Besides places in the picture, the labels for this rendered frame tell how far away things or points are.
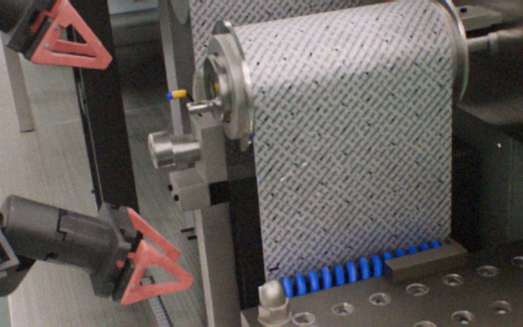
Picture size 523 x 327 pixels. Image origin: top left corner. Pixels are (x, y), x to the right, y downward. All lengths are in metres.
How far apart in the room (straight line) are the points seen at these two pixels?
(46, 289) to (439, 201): 0.60
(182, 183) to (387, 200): 0.24
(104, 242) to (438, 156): 0.39
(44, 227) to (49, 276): 0.47
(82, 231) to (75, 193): 0.72
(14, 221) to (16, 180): 0.84
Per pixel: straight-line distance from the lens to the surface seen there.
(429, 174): 1.02
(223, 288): 1.07
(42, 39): 0.86
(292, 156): 0.93
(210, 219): 1.02
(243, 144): 0.94
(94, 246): 0.89
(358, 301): 0.95
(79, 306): 1.26
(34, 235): 0.87
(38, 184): 1.66
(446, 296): 0.96
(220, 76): 0.91
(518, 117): 1.05
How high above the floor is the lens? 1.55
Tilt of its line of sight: 24 degrees down
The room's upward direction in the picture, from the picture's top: 5 degrees counter-clockwise
